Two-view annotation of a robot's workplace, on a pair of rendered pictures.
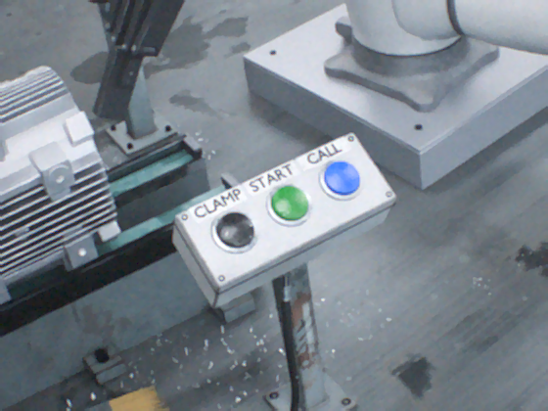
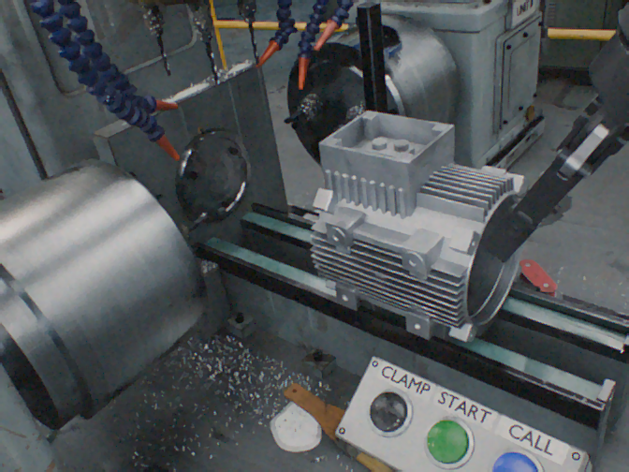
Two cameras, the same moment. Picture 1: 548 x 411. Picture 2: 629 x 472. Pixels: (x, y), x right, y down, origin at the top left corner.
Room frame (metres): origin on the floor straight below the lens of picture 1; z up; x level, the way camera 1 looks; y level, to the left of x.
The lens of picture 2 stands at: (0.50, -0.24, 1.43)
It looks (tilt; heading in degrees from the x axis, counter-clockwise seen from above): 34 degrees down; 69
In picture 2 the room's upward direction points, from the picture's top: 9 degrees counter-clockwise
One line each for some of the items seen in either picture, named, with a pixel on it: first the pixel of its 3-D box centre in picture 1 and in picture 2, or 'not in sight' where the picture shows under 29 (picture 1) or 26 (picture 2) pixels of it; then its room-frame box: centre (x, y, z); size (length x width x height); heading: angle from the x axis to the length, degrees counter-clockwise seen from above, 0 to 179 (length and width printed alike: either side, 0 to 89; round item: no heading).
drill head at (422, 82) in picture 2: not in sight; (381, 93); (1.01, 0.67, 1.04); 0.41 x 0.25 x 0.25; 26
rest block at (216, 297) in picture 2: not in sight; (197, 297); (0.58, 0.54, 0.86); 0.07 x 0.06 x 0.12; 26
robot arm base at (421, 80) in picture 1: (399, 40); not in sight; (1.19, -0.20, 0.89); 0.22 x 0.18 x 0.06; 40
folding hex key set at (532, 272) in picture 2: not in sight; (535, 279); (1.07, 0.33, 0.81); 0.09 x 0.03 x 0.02; 76
